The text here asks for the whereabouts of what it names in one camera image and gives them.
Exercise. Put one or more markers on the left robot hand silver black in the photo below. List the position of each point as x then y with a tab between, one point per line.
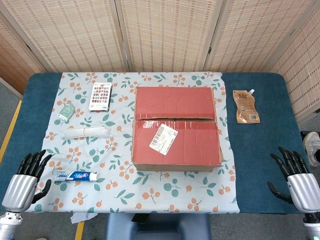
18	190

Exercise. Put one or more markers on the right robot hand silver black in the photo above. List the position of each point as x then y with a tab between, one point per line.
303	190

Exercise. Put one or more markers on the cardboard box with red tape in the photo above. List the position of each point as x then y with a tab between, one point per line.
195	147

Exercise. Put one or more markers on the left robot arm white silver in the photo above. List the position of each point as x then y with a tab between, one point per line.
8	225

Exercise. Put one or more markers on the colourful card pack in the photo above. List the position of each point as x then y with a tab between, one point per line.
100	97

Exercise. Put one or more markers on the white sneaker with grey laces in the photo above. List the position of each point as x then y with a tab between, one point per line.
311	147

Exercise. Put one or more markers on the blue white toothpaste tube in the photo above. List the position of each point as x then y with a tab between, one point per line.
77	176

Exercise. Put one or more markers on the clear bag of white sticks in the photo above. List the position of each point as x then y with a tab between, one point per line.
85	132

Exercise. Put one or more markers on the small green white pack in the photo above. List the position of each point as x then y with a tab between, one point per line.
66	112

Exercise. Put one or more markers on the brown spout pouch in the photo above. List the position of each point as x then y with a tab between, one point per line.
246	107

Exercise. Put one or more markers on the floral print tablecloth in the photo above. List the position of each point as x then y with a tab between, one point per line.
120	190

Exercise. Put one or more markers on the flat black object under table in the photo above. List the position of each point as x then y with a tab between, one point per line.
140	218

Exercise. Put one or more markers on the bamboo folding screen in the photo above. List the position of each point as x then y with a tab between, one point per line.
170	37

